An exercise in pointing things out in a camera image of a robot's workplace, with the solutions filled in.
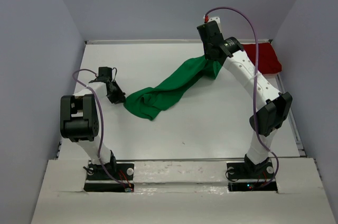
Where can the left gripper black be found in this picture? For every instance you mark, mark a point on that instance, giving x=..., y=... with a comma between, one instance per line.
x=120, y=98

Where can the green t-shirt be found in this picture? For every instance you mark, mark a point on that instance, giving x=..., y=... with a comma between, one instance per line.
x=147, y=103

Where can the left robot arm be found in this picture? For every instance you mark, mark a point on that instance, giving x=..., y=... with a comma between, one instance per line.
x=82, y=119

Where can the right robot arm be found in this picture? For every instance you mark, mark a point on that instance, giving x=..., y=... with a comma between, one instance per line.
x=270, y=106

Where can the folded red t-shirt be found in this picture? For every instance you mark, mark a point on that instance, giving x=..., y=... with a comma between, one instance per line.
x=268, y=61

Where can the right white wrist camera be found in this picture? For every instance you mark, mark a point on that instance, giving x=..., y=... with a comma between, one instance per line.
x=208, y=19

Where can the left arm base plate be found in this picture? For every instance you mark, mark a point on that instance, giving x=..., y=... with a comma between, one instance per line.
x=97, y=180

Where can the aluminium rail right edge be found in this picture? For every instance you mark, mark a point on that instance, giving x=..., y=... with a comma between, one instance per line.
x=292, y=121

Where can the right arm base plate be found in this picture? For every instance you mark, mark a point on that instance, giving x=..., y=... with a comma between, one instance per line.
x=241, y=180

